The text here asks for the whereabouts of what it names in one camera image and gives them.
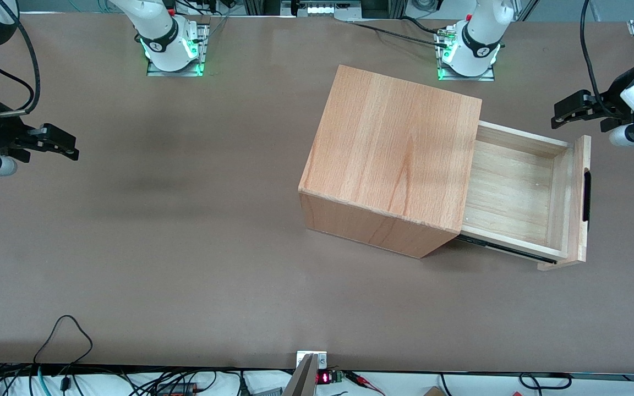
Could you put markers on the white power strip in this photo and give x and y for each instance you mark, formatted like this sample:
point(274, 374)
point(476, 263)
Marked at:
point(317, 8)

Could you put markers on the small metal bracket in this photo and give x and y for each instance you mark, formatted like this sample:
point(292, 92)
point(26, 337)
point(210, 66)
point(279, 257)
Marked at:
point(322, 360)

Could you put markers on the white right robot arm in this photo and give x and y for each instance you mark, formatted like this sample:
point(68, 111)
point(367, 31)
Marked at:
point(160, 33)

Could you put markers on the black metal drawer slide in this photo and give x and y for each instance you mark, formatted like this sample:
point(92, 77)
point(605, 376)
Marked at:
point(509, 250)

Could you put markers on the brown cardboard corner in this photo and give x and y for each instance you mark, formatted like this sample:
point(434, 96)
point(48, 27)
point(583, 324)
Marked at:
point(433, 392)

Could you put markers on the black inline plug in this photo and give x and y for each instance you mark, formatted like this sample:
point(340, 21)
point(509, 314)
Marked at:
point(65, 383)

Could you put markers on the wooden drawer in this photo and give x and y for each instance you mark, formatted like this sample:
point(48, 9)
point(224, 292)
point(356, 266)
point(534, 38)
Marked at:
point(515, 187)

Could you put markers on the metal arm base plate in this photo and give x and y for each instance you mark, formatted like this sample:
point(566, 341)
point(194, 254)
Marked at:
point(198, 52)
point(487, 74)

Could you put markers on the wooden drawer cabinet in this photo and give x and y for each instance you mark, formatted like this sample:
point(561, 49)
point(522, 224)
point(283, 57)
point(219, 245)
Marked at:
point(394, 148)

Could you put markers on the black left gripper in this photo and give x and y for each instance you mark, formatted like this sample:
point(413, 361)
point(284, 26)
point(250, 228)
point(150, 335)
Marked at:
point(610, 98)

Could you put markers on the red digit voltage display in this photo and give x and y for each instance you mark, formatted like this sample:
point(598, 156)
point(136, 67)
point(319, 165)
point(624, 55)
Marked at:
point(323, 378)

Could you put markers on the red clip lead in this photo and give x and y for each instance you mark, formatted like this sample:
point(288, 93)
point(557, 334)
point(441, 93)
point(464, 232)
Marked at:
point(358, 378)

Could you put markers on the beige wooden strip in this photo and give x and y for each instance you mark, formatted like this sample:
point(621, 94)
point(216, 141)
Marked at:
point(303, 379)

